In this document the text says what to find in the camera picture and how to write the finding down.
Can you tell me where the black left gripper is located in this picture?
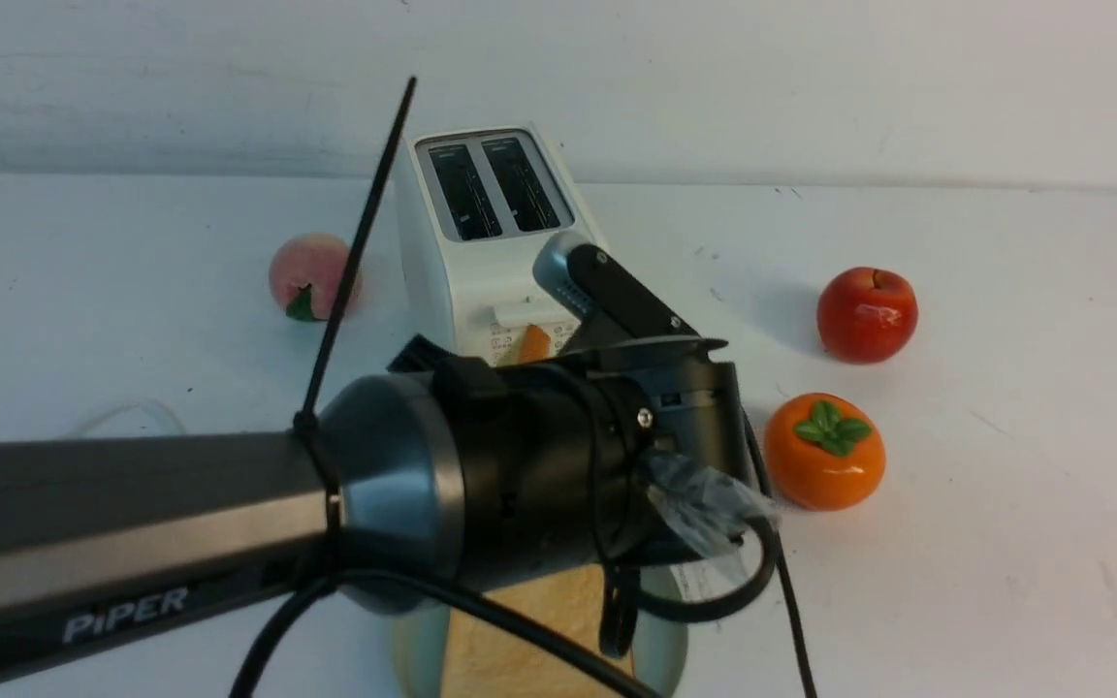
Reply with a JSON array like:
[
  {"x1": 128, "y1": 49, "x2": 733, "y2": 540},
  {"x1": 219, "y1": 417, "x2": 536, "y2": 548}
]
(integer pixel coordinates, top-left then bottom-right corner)
[{"x1": 386, "y1": 334, "x2": 758, "y2": 563}]

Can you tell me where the toast slice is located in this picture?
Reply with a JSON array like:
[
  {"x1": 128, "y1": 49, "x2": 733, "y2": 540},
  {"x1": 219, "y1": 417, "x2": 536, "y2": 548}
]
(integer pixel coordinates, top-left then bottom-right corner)
[
  {"x1": 439, "y1": 564, "x2": 637, "y2": 698},
  {"x1": 513, "y1": 324, "x2": 553, "y2": 364}
]

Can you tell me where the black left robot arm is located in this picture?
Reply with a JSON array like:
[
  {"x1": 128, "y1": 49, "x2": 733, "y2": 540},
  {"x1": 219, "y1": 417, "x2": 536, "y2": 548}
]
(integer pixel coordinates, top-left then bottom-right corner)
[{"x1": 0, "y1": 336, "x2": 773, "y2": 683}]

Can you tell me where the black zip tie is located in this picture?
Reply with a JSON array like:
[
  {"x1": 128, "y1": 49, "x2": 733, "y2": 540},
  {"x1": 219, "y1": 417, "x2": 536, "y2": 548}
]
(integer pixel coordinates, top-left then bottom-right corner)
[{"x1": 292, "y1": 76, "x2": 419, "y2": 457}]

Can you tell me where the pink peach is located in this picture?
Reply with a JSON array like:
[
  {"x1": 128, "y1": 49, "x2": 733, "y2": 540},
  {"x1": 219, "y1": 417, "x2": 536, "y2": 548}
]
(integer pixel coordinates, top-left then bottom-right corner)
[{"x1": 268, "y1": 233, "x2": 349, "y2": 322}]

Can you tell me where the white two-slot toaster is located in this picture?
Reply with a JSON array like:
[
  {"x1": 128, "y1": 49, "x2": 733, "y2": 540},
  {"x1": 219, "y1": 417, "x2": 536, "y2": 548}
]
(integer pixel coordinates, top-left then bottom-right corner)
[{"x1": 392, "y1": 122, "x2": 607, "y2": 365}]

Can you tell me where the light green plate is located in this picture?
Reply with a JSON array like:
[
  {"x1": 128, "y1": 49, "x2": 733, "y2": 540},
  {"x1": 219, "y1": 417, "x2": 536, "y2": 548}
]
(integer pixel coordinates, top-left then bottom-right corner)
[{"x1": 392, "y1": 566, "x2": 688, "y2": 697}]

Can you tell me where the orange persimmon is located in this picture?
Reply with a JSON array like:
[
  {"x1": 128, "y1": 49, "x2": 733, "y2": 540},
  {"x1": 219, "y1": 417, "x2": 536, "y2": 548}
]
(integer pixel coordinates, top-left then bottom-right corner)
[{"x1": 762, "y1": 393, "x2": 887, "y2": 511}]

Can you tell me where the red apple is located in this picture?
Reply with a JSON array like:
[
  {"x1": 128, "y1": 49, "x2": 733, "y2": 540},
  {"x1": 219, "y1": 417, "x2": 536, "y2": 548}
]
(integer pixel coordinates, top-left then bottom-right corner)
[{"x1": 817, "y1": 267, "x2": 919, "y2": 364}]

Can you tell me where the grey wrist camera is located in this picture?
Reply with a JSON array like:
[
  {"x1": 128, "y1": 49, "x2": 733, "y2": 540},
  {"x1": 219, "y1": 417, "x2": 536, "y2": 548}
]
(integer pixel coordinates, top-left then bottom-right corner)
[{"x1": 532, "y1": 231, "x2": 699, "y2": 352}]

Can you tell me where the white power cord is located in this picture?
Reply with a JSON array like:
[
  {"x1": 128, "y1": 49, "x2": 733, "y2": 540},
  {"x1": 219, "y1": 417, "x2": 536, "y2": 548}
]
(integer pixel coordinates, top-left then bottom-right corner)
[{"x1": 64, "y1": 398, "x2": 189, "y2": 439}]

